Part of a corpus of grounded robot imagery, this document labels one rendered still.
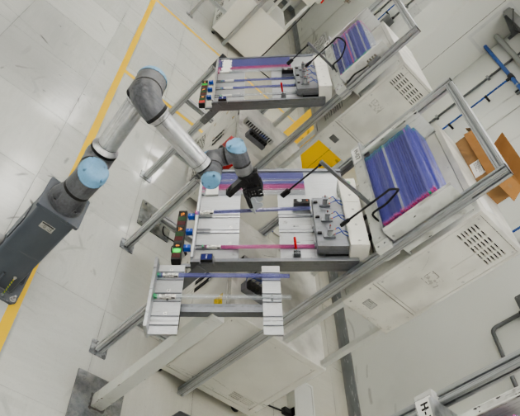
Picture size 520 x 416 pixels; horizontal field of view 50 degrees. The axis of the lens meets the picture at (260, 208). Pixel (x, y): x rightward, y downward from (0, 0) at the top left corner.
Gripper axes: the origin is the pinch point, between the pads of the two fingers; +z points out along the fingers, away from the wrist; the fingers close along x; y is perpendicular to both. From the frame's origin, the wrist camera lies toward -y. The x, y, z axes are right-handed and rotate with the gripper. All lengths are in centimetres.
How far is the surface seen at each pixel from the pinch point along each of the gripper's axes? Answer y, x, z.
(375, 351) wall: 37, 62, 194
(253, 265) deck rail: -3.3, -21.1, 12.7
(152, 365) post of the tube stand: -49, -53, 26
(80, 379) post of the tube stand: -90, -43, 39
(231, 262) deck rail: -11.7, -21.1, 8.4
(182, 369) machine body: -57, -21, 71
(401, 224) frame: 59, -23, 6
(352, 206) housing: 42.4, 7.1, 15.5
